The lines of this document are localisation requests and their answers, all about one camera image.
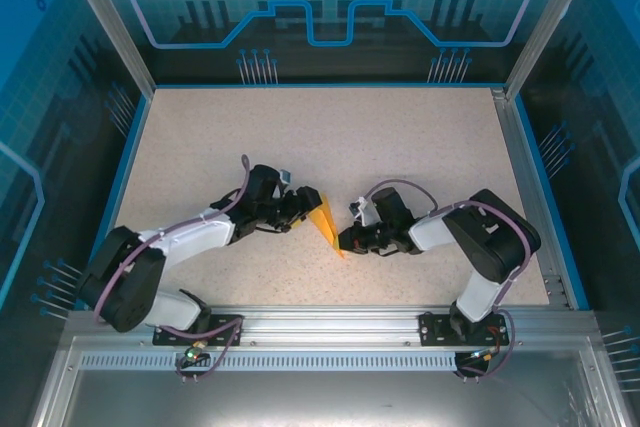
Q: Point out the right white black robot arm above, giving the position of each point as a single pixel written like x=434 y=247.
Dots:
x=432 y=234

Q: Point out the aluminium mounting rail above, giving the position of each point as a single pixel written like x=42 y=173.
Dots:
x=325 y=324

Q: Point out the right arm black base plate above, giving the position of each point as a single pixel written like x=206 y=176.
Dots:
x=432 y=329

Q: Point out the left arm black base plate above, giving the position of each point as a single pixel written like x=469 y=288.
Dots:
x=225 y=329

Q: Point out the aluminium side rail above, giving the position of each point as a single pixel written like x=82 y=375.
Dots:
x=517 y=147

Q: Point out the aluminium frame post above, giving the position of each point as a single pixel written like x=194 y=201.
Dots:
x=115 y=32
x=547 y=22

